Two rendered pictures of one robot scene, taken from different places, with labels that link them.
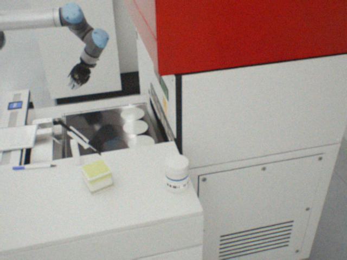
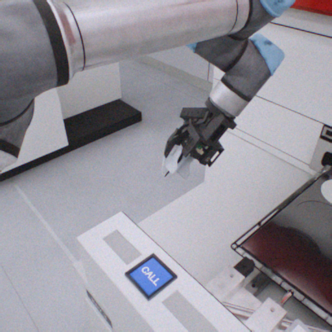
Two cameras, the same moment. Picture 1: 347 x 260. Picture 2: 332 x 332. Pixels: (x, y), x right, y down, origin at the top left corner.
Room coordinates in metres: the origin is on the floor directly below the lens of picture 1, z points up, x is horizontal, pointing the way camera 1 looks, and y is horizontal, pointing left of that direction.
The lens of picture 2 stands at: (1.12, 0.76, 1.39)
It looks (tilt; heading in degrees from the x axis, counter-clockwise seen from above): 38 degrees down; 332
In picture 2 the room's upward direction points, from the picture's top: straight up
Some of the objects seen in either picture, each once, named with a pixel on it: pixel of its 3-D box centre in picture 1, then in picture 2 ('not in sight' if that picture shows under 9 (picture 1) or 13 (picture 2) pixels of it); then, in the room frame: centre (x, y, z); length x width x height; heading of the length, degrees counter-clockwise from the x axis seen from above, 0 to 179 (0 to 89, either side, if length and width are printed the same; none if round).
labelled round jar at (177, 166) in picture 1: (177, 173); not in sight; (0.87, -0.01, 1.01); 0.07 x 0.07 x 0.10
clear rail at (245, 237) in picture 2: (104, 109); (287, 201); (1.44, 0.29, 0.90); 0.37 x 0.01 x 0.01; 103
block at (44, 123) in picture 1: (42, 123); (220, 288); (1.34, 0.54, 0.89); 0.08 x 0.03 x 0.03; 103
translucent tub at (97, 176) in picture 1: (97, 176); not in sight; (0.88, 0.23, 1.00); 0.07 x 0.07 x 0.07; 31
